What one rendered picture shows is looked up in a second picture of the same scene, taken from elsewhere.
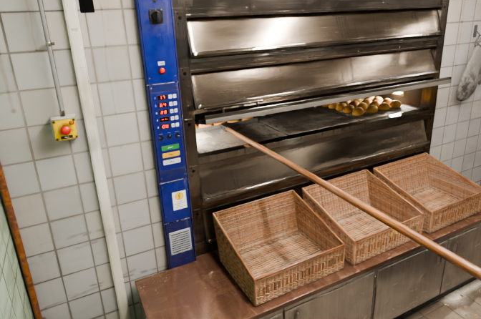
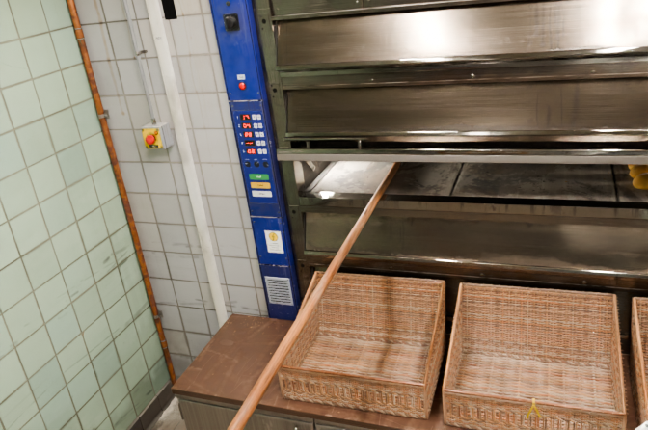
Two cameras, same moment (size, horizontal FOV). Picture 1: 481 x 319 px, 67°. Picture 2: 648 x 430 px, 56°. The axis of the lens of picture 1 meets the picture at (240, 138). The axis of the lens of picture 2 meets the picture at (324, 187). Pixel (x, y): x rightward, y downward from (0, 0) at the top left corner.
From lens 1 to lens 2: 1.64 m
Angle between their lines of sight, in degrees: 46
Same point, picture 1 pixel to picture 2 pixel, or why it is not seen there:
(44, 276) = (157, 273)
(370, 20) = (628, 11)
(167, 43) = (246, 54)
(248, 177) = (370, 241)
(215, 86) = (315, 110)
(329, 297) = not seen: outside the picture
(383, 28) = not seen: outside the picture
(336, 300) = not seen: outside the picture
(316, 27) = (487, 28)
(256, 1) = not seen: outside the picture
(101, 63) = (188, 72)
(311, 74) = (479, 106)
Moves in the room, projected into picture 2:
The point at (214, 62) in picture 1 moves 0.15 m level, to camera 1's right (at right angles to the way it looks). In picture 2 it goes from (312, 78) to (340, 81)
